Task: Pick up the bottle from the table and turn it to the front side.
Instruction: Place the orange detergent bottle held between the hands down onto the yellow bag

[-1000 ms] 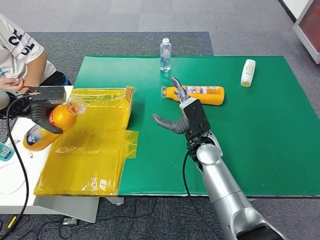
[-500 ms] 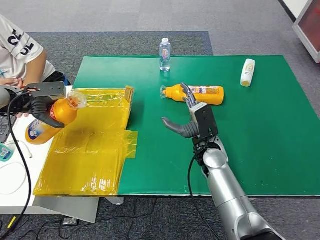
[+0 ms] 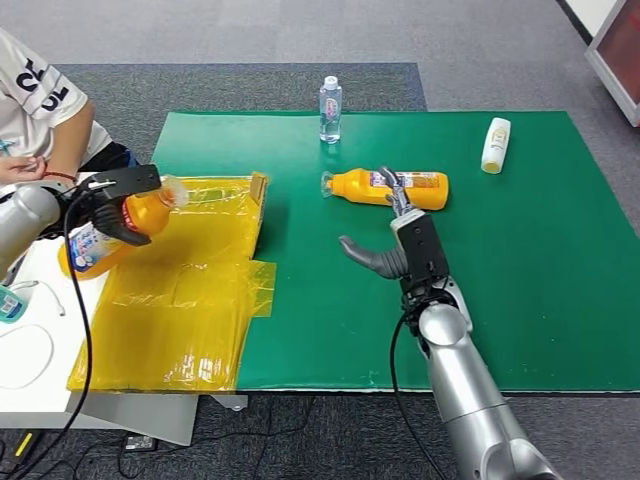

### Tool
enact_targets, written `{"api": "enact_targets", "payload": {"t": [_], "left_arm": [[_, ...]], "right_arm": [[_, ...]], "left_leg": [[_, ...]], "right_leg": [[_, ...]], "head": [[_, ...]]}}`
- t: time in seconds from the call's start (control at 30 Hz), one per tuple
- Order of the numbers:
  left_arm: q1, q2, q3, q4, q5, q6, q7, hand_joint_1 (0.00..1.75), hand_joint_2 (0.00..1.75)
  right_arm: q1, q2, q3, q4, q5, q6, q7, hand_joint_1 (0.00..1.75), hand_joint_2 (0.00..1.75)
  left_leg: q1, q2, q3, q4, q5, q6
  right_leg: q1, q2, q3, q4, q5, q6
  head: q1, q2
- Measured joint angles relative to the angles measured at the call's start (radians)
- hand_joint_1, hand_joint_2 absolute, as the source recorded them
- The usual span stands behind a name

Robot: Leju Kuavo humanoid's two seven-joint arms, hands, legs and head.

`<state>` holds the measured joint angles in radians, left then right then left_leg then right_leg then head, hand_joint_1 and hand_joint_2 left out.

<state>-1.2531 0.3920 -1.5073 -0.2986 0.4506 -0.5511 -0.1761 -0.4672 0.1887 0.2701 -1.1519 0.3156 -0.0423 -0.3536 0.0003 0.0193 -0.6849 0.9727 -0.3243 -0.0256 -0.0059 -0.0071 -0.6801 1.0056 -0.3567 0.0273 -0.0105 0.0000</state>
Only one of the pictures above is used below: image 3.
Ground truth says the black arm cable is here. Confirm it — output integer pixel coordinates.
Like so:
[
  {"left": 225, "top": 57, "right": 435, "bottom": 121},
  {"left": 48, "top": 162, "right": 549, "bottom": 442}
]
[
  {"left": 10, "top": 188, "right": 94, "bottom": 480},
  {"left": 389, "top": 311, "right": 446, "bottom": 480}
]

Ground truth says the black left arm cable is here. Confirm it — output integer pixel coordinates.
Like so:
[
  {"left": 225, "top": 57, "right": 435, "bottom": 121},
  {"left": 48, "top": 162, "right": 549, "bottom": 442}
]
[{"left": 10, "top": 188, "right": 94, "bottom": 480}]

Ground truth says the thin white cable loop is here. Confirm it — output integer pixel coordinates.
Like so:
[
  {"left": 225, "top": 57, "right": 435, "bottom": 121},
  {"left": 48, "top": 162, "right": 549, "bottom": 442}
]
[{"left": 0, "top": 323, "right": 55, "bottom": 391}]

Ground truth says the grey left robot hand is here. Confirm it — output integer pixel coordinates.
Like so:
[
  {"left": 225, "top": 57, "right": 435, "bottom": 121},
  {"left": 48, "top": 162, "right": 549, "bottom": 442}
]
[{"left": 65, "top": 164, "right": 162, "bottom": 248}]

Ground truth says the person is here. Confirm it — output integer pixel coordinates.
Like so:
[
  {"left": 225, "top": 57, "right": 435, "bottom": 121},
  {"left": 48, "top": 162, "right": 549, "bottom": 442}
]
[{"left": 0, "top": 26, "right": 138, "bottom": 187}]

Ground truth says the black device with yellow stripe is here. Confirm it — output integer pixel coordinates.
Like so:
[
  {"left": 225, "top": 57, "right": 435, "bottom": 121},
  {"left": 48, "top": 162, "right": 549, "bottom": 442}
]
[{"left": 12, "top": 430, "right": 41, "bottom": 462}]

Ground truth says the green table mat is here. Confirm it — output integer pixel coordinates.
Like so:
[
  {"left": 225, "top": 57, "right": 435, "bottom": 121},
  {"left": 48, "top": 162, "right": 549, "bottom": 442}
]
[{"left": 149, "top": 109, "right": 640, "bottom": 393}]

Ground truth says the orange bottle with clear cap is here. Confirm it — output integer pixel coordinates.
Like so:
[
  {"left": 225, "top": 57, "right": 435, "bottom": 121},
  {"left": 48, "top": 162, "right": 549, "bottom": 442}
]
[
  {"left": 57, "top": 175, "right": 190, "bottom": 282},
  {"left": 320, "top": 166, "right": 450, "bottom": 212}
]

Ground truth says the clear water bottle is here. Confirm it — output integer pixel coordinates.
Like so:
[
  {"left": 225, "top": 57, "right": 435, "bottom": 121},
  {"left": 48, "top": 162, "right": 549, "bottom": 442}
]
[{"left": 319, "top": 75, "right": 343, "bottom": 145}]

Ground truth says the yellow plastic sheet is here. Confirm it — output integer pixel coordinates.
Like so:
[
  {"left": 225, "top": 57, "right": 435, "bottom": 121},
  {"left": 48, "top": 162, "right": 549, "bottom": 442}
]
[{"left": 66, "top": 173, "right": 278, "bottom": 395}]

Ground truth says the person's right hand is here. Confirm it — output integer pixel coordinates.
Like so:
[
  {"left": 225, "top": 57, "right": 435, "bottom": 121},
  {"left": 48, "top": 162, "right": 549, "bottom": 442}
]
[{"left": 0, "top": 155, "right": 47, "bottom": 187}]

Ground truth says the teal handheld device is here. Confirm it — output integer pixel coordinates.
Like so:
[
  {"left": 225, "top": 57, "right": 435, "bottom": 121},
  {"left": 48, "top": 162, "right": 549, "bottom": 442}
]
[{"left": 0, "top": 284, "right": 27, "bottom": 326}]

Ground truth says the black floor cable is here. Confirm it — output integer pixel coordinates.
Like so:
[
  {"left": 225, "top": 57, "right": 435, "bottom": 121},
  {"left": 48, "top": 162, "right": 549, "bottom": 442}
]
[{"left": 117, "top": 397, "right": 321, "bottom": 480}]

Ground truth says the white cable with plug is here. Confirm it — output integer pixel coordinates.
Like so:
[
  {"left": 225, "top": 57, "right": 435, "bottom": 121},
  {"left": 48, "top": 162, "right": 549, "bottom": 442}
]
[{"left": 10, "top": 279, "right": 66, "bottom": 318}]

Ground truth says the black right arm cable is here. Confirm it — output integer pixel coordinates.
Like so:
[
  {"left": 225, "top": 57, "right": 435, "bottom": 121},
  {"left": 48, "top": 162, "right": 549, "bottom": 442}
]
[{"left": 389, "top": 311, "right": 446, "bottom": 480}]

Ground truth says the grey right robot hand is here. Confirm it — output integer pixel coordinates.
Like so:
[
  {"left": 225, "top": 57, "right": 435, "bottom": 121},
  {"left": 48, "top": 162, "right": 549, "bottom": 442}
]
[{"left": 338, "top": 166, "right": 451, "bottom": 296}]

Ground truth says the floor power strip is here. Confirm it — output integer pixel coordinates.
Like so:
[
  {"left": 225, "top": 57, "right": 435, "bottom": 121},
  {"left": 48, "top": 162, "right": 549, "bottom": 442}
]
[{"left": 123, "top": 434, "right": 159, "bottom": 453}]

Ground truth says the white cream bottle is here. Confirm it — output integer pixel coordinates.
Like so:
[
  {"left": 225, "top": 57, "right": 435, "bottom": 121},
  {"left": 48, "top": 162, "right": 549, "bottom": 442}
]
[{"left": 481, "top": 117, "right": 512, "bottom": 175}]

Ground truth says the pale table foot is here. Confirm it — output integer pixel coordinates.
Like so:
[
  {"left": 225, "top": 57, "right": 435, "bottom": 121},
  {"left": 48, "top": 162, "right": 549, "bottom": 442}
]
[{"left": 211, "top": 394, "right": 250, "bottom": 413}]

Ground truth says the red board with white frame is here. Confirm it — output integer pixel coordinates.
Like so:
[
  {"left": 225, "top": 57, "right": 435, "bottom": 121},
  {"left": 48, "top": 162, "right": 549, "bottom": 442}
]
[{"left": 585, "top": 0, "right": 640, "bottom": 127}]

